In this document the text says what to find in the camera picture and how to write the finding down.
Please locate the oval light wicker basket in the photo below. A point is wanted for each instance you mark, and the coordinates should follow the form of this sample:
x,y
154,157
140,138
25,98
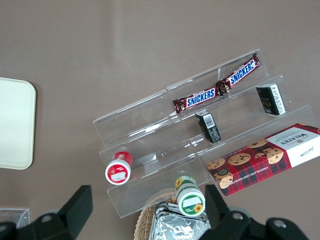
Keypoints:
x,y
142,222

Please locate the red lidded cup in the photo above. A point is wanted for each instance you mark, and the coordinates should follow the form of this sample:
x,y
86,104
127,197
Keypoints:
x,y
117,172

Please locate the clear acrylic bottle rack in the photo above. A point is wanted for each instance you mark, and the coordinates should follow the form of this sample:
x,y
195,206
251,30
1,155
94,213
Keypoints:
x,y
15,215

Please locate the clear acrylic stepped stand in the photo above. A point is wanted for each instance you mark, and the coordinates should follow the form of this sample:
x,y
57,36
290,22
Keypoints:
x,y
150,120

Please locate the aluminium foil container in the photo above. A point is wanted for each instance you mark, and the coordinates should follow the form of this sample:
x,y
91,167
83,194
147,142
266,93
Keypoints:
x,y
175,227

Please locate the cream plastic tray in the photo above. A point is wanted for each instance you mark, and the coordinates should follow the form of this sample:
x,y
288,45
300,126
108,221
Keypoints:
x,y
15,125

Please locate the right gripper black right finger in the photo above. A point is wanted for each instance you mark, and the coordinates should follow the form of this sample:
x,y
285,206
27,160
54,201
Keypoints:
x,y
225,220

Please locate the black box with white side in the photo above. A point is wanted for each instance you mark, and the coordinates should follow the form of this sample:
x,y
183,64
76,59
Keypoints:
x,y
271,98

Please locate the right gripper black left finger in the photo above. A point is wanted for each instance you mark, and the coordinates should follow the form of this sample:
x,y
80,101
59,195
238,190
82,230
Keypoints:
x,y
72,215

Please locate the black box with barcode label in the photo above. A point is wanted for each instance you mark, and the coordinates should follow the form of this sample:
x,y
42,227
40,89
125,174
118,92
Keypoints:
x,y
207,126

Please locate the green lidded sunflower cup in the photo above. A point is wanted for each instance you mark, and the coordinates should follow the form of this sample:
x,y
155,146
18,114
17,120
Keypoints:
x,y
191,202

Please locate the Walkers shortbread cookie box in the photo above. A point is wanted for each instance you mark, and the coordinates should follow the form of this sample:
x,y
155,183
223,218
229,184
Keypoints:
x,y
250,170

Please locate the Snickers chocolate bar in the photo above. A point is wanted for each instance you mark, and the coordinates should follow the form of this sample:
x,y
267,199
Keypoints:
x,y
241,72
200,96

